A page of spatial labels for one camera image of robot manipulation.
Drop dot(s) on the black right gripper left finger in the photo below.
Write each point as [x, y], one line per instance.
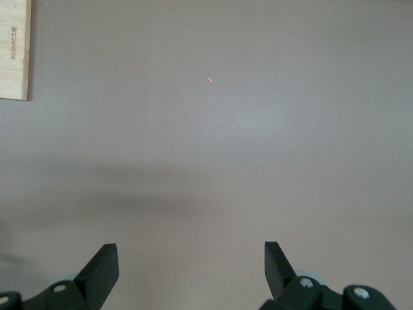
[93, 284]

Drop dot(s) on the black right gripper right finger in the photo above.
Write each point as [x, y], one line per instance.
[290, 287]

